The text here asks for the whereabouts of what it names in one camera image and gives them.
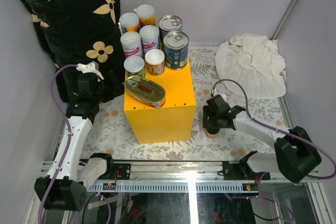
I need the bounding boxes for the orange blue lidded can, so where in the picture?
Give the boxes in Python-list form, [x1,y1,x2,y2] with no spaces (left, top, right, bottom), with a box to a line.
[119,13,140,34]

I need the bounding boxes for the brown can white lid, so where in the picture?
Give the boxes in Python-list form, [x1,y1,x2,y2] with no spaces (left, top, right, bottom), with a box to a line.
[145,49,165,76]

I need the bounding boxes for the blue round tin can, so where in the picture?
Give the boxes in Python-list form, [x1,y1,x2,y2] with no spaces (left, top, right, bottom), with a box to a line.
[159,15,183,39]

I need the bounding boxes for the aluminium frame rail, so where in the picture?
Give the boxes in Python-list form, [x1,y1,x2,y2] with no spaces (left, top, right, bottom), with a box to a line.
[39,159,321,193]

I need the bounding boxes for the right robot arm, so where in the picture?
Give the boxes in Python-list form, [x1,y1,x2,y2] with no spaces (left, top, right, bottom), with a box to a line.
[203,94,322,183]

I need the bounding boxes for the black floral plush pillow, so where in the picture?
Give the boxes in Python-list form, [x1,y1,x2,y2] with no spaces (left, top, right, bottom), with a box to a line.
[20,0,125,102]

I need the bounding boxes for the orange lidded front can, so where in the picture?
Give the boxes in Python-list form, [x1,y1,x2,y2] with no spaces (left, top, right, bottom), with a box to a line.
[135,4,156,27]

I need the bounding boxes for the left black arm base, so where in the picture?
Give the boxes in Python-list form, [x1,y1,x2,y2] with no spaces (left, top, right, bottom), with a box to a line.
[107,163,131,183]

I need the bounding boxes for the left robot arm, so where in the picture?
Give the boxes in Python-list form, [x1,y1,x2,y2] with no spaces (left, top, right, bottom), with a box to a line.
[34,73,116,211]

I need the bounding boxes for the yellow wooden shelf box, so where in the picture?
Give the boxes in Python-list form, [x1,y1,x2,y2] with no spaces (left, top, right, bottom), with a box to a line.
[124,63,196,144]

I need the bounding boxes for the red white lidded can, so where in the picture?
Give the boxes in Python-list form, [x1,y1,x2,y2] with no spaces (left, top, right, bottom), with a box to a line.
[120,31,143,58]

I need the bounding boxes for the dark round tin can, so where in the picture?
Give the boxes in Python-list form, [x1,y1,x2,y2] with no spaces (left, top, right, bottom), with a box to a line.
[163,30,189,70]

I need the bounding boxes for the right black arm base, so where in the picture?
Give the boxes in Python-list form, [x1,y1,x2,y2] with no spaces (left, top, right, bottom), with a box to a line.
[217,151,264,181]

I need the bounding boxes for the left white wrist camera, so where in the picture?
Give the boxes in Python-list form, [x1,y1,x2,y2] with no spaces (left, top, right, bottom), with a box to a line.
[76,61,104,80]

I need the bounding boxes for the grey lidded small can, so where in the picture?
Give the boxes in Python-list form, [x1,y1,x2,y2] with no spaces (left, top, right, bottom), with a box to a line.
[123,56,145,77]

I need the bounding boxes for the floral patterned table mat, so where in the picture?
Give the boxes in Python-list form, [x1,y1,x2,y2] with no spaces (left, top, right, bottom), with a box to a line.
[80,47,273,161]

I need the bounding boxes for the gold oval tin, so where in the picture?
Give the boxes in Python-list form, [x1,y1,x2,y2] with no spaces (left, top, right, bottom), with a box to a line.
[205,127,219,138]
[124,76,166,108]

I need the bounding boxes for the white crumpled cloth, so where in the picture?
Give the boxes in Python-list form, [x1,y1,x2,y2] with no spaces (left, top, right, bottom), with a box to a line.
[215,34,286,99]

